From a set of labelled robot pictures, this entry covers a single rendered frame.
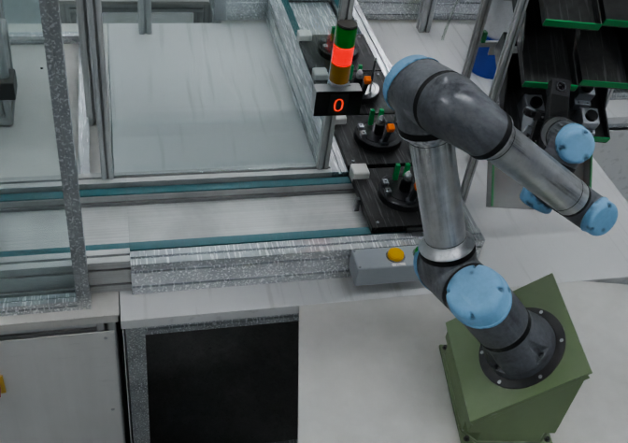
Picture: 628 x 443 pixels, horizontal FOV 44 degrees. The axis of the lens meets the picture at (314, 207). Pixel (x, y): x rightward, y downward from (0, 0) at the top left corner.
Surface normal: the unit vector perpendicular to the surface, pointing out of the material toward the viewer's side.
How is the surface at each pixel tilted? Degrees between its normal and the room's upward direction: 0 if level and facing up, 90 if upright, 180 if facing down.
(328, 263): 90
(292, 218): 0
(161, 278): 90
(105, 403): 90
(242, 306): 0
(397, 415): 0
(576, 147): 65
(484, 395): 41
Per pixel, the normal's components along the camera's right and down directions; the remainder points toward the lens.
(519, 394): -0.57, -0.59
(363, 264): 0.11, -0.75
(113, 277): 0.21, 0.66
